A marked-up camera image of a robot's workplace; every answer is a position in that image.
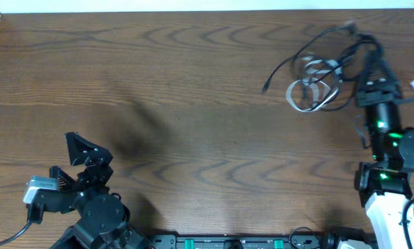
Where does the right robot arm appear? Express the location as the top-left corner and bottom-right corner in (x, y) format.
(355, 49), (414, 248)

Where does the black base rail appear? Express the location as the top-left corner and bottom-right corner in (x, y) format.
(137, 226), (379, 249)

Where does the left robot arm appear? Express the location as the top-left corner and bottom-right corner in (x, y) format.
(52, 132), (151, 249)

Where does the black left camera cable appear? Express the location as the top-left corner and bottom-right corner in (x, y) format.
(0, 219), (33, 249)

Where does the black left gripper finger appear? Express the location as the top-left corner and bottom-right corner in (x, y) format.
(65, 132), (113, 167)
(49, 166), (76, 191)

